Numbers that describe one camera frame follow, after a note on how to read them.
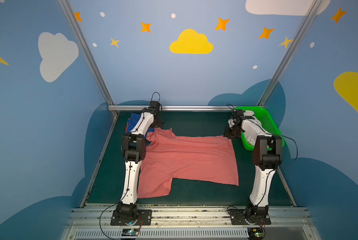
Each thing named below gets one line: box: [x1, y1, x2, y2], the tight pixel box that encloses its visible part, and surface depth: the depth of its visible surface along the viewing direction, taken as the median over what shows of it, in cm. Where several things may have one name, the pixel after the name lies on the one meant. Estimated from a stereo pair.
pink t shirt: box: [137, 128, 240, 199], surface depth 95 cm
